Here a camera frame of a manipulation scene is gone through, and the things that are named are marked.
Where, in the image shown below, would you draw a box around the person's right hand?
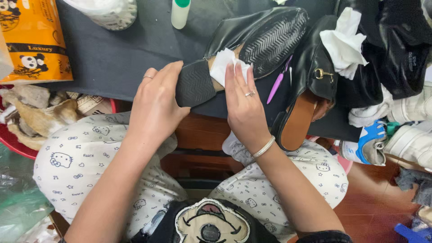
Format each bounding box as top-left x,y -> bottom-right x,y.
224,62 -> 273,152

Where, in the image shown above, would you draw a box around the person's left hand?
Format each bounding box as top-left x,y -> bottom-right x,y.
126,61 -> 191,146

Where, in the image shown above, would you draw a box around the white tissue wipe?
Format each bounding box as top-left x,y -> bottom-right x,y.
209,48 -> 252,88

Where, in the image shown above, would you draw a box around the black leather loafer ribbed sole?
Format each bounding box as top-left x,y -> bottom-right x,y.
175,7 -> 309,108

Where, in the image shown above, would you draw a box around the purple plastic brush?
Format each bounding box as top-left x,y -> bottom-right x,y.
267,56 -> 293,104

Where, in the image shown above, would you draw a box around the brown wooden stool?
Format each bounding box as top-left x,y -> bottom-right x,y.
160,113 -> 248,183

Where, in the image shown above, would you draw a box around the dark grey cloth mat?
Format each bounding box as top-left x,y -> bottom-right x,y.
44,0 -> 363,142

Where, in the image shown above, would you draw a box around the printed cardboard box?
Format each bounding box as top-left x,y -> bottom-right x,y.
67,92 -> 113,116

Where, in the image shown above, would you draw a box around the black loafer with gold buckle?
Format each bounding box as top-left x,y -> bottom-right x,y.
272,15 -> 340,152

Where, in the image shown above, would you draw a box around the white bottle green cap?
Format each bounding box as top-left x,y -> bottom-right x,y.
171,0 -> 191,30

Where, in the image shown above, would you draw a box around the white printed trousers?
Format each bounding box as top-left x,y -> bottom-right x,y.
33,111 -> 349,243

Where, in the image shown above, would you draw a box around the white plastic bag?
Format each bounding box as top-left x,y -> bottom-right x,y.
62,0 -> 138,32

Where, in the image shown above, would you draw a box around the black top with patch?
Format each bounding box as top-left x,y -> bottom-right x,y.
132,197 -> 353,243

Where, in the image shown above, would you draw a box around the heap of dirty rags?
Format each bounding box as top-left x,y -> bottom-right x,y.
0,84 -> 80,151

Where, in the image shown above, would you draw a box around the crumpled white tissue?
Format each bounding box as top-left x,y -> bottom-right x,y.
319,7 -> 369,80

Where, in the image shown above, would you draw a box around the blue and white sneaker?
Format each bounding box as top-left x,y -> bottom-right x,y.
339,120 -> 388,167

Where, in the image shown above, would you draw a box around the white cloth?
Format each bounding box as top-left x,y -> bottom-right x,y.
348,84 -> 394,128

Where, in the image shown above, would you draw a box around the orange tissue packet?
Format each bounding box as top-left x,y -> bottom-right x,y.
0,0 -> 74,85

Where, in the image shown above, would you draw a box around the red plastic basin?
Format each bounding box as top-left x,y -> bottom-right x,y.
0,84 -> 117,160

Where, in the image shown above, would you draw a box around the green plastic bag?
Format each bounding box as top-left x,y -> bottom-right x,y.
0,142 -> 55,243

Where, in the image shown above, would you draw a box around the grey cloth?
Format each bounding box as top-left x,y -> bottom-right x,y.
395,167 -> 432,207

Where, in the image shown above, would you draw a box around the blue plastic thing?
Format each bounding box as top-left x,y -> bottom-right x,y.
394,223 -> 432,243

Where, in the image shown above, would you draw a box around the silver bracelet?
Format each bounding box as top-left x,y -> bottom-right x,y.
250,135 -> 276,159

